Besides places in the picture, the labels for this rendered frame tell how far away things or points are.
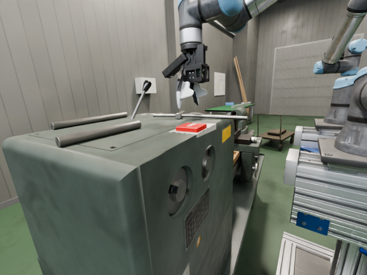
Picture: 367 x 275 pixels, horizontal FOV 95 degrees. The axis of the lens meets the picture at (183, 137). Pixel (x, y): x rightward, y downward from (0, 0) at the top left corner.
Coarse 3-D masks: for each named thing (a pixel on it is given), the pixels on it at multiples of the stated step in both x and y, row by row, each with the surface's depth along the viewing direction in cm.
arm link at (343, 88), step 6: (342, 78) 81; (348, 78) 79; (354, 78) 77; (336, 84) 83; (342, 84) 81; (348, 84) 79; (336, 90) 83; (342, 90) 81; (348, 90) 79; (336, 96) 84; (342, 96) 81; (348, 96) 80; (336, 102) 84; (342, 102) 82; (348, 102) 80
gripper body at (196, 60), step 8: (184, 48) 54; (192, 48) 53; (200, 48) 53; (192, 56) 55; (200, 56) 54; (184, 64) 57; (192, 64) 54; (200, 64) 52; (184, 72) 56; (192, 72) 55; (200, 72) 53; (208, 72) 59; (192, 80) 56; (200, 80) 54; (208, 80) 59
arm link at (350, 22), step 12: (360, 0) 74; (348, 12) 79; (360, 12) 76; (348, 24) 82; (336, 36) 89; (348, 36) 85; (336, 48) 91; (324, 60) 100; (336, 60) 97; (324, 72) 103; (336, 72) 102
